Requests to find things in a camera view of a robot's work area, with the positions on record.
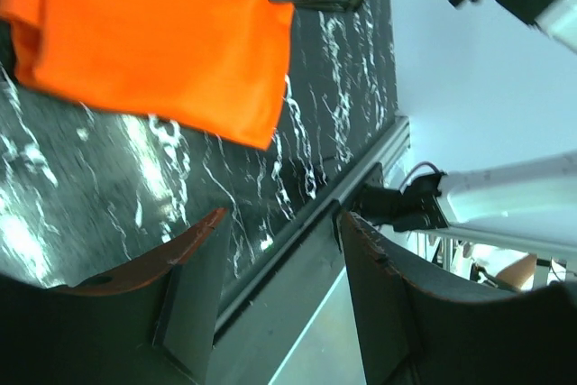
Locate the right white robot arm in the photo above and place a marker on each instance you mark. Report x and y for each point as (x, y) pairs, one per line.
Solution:
(492, 106)

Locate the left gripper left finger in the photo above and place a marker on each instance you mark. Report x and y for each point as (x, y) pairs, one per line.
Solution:
(148, 321)

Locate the orange t-shirt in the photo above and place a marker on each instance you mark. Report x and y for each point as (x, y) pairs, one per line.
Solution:
(218, 66)

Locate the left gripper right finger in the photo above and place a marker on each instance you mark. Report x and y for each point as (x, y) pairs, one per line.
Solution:
(419, 324)

